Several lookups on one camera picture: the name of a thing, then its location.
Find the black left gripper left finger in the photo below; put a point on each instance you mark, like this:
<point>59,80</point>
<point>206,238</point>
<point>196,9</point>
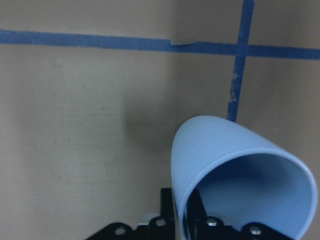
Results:
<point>167,222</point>

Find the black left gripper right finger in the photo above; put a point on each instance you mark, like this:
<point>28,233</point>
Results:
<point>196,216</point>

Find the light blue plastic cup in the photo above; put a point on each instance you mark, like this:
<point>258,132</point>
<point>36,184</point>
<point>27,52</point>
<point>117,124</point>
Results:
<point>240,176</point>

